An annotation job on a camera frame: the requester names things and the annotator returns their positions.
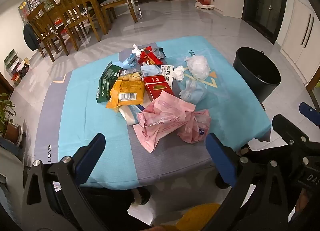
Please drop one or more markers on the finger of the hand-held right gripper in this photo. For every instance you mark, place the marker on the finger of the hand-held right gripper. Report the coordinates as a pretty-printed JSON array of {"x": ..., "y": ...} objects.
[
  {"x": 287, "y": 131},
  {"x": 308, "y": 111}
]

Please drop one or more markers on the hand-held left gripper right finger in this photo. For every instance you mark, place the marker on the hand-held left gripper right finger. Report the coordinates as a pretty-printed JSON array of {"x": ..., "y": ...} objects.
[{"x": 220, "y": 161}]

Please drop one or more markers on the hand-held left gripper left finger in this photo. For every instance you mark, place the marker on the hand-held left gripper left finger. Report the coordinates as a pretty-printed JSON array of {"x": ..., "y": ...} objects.
[{"x": 91, "y": 154}]

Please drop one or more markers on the small pink plastic bag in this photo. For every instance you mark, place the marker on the small pink plastic bag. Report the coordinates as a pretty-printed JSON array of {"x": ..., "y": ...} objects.
[{"x": 195, "y": 126}]

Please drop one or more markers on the black plastic bucket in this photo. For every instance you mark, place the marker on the black plastic bucket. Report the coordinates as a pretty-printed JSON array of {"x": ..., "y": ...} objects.
[{"x": 252, "y": 71}]

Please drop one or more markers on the yellow snack packet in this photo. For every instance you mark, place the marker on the yellow snack packet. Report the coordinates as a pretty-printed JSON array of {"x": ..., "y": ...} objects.
[{"x": 127, "y": 93}]

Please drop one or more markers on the green snack packet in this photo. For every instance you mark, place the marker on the green snack packet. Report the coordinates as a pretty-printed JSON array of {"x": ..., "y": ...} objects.
[{"x": 106, "y": 83}]

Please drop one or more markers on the large pink plastic bag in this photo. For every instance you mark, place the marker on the large pink plastic bag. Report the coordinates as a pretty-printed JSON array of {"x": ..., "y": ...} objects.
[{"x": 160, "y": 116}]

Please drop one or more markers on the clear biscuit wrapper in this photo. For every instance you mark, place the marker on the clear biscuit wrapper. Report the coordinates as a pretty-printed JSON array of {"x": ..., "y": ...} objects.
[{"x": 128, "y": 76}]

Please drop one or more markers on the red cigarette carton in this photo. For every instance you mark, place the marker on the red cigarette carton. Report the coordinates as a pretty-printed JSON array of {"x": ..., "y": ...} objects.
[{"x": 157, "y": 87}]

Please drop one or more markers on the white plastic bag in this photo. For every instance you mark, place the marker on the white plastic bag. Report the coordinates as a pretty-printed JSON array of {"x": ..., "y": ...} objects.
[{"x": 198, "y": 66}]

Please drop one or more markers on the red foil packet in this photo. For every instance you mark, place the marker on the red foil packet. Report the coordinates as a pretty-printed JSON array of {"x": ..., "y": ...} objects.
[{"x": 147, "y": 57}]

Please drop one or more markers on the small white tissue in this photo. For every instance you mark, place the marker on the small white tissue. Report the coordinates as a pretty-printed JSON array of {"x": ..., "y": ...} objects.
[{"x": 136, "y": 48}]

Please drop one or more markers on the grey foil wrapper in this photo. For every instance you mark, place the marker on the grey foil wrapper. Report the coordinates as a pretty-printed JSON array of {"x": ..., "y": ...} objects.
[{"x": 159, "y": 52}]

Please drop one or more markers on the blue grey tablecloth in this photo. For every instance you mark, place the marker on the blue grey tablecloth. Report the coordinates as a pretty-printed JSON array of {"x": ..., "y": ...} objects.
[{"x": 82, "y": 96}]

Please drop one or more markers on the white double door wardrobe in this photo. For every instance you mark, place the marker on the white double door wardrobe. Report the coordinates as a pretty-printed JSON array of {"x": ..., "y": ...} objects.
[{"x": 297, "y": 36}]

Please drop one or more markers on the potted green plant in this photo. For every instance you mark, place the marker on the potted green plant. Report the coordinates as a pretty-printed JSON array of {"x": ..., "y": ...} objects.
[{"x": 7, "y": 118}]

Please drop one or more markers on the stack of boxes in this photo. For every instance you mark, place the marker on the stack of boxes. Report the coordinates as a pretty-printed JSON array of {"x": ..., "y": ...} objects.
[{"x": 21, "y": 70}]

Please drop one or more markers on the dark glass double door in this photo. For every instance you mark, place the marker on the dark glass double door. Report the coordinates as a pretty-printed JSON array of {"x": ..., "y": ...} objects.
[{"x": 265, "y": 1}]

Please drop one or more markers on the green cardboard box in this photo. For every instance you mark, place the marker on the green cardboard box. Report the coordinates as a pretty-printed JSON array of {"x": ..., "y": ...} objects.
[{"x": 10, "y": 58}]

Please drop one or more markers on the dark jacket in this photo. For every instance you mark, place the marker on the dark jacket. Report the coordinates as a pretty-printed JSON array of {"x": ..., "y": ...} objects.
[{"x": 30, "y": 37}]

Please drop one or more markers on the red box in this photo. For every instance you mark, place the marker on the red box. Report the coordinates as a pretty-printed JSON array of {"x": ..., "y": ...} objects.
[{"x": 60, "y": 23}]

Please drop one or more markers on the wooden dining chair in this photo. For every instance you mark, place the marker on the wooden dining chair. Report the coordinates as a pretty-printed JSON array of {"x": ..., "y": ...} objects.
[
  {"x": 41, "y": 23},
  {"x": 70, "y": 8}
]

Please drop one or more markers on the white cloth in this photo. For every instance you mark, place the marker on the white cloth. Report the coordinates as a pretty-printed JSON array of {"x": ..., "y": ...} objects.
[{"x": 206, "y": 6}]

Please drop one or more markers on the sticker covered refrigerator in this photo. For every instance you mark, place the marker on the sticker covered refrigerator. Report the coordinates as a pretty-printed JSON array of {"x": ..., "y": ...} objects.
[{"x": 30, "y": 5}]

